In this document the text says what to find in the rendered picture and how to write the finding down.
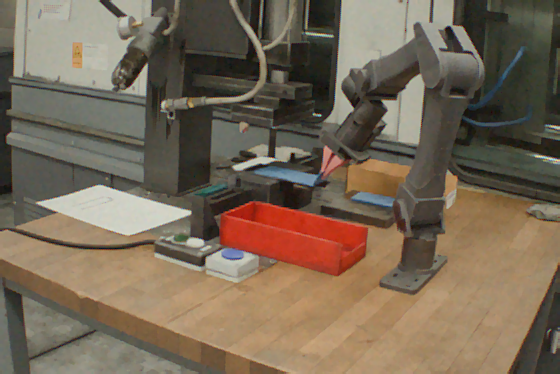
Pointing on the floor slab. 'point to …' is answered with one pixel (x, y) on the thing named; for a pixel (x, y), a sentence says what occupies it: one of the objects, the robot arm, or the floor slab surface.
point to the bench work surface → (301, 299)
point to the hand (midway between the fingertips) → (323, 174)
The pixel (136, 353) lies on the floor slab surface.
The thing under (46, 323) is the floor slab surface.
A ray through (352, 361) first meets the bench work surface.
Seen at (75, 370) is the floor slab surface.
